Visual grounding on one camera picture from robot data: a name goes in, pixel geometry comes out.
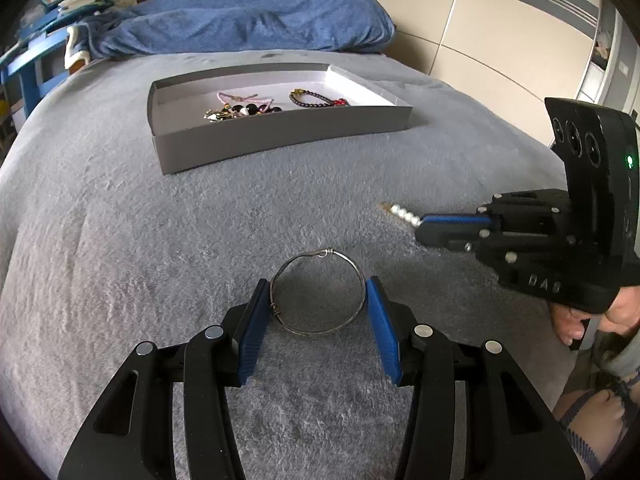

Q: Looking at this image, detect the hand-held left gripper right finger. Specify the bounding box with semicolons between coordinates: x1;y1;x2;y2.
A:
365;276;586;480

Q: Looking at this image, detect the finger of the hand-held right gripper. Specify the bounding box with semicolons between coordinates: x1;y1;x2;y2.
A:
420;204;507;227
414;224;522;264

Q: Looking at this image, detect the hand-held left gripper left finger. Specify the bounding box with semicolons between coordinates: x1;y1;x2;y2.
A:
56;278;273;480

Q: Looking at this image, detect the white pearl bead string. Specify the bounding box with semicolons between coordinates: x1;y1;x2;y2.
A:
382;202;423;228

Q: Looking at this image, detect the silver wire bangle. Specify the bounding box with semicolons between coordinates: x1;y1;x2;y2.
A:
270;249;366;335

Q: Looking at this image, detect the dark bead bracelet gold clasp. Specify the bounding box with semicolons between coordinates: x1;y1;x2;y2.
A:
288;89;338;109

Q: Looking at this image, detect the grey cardboard box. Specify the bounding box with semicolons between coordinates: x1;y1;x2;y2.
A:
146;62;413;176

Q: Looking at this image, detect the pink cord bracelet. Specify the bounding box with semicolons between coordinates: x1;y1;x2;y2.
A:
216;91;276;116

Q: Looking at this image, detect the person's right hand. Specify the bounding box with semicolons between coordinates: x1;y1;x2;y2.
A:
550;282;640;348

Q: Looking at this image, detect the grey fuzzy blanket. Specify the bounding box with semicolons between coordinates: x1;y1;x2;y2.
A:
0;50;596;480

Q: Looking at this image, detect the beige wardrobe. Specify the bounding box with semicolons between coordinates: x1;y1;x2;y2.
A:
372;0;640;126

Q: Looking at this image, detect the person's leg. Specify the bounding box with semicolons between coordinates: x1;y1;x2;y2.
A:
552;345;640;478

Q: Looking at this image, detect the blue pillow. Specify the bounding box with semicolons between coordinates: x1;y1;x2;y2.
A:
65;0;396;60

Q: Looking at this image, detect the white cloth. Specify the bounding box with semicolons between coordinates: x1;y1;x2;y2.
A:
65;25;93;73

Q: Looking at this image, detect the blue shelf unit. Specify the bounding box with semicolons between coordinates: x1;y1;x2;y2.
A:
0;0;121;106

